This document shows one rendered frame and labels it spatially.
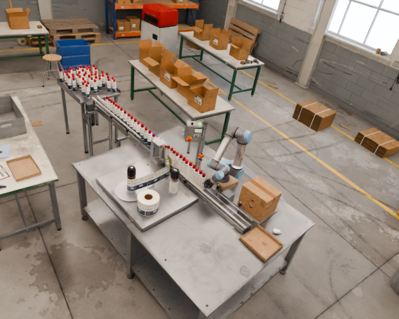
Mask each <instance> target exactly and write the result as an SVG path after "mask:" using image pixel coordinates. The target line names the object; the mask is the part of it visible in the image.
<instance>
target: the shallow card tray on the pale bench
mask: <svg viewBox="0 0 399 319"><path fill-rule="evenodd" d="M6 164H7V166H8V167H9V169H10V171H11V172H12V174H13V176H14V178H15V180H16V181H17V182H19V181H22V180H25V179H28V178H31V177H35V176H37V175H40V174H42V173H41V170H40V168H39V167H38V165H37V163H36V162H35V161H34V159H33V157H32V156H31V155H30V154H28V155H25V156H22V157H19V158H15V159H11V160H8V161H6Z"/></svg>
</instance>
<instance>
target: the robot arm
mask: <svg viewBox="0 0 399 319"><path fill-rule="evenodd" d="M233 138H235V139H237V141H236V142H237V148H236V153H235V157H234V162H233V163H232V164H231V161H230V160H228V159H223V160H221V158H222V156H223V155H224V153H225V150H226V149H227V147H228V145H229V143H230V142H231V140H233ZM251 138H252V134H251V132H250V131H248V130H245V129H243V128H241V127H237V126H235V127H231V128H230V129H229V130H228V131H227V132H226V133H225V134H224V138H223V140H222V142H221V144H220V145H219V147H218V149H217V152H216V153H215V155H214V157H213V159H212V160H209V161H208V163H207V167H209V168H211V169H213V170H215V171H217V173H215V174H214V175H213V176H211V177H210V178H209V179H207V180H206V181H204V182H205V183H202V184H204V185H202V186H203V187H204V189H208V188H209V189H210V188H212V187H213V185H214V184H215V183H217V182H220V183H227V182H228V181H230V176H232V177H234V178H240V177H241V176H242V174H243V172H244V169H243V166H242V162H243V156H244V151H245V148H246V145H247V144H248V143H250V141H251ZM220 160H221V161H220ZM219 162H220V164H219Z"/></svg>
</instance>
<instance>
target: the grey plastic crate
mask: <svg viewBox="0 0 399 319"><path fill-rule="evenodd" d="M26 133H27V128H26V124H25V117H24V115H23V114H22V112H21V111H20V109H19V107H18V106H17V105H16V103H15V101H14V100H13V98H12V97H11V95H7V96H0V139H4V138H7V137H13V136H16V135H22V134H26Z"/></svg>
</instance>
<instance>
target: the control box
mask: <svg viewBox="0 0 399 319"><path fill-rule="evenodd" d="M192 122H193V124H194V125H191V123H192ZM198 123H200V124H201V122H197V121H186V129H185V134H184V138H185V141H186V142H188V141H187V140H188V138H190V139H191V142H201V141H202V137H193V134H202V136H203V131H202V133H194V128H203V129H204V126H203V125H202V124H201V125H198Z"/></svg>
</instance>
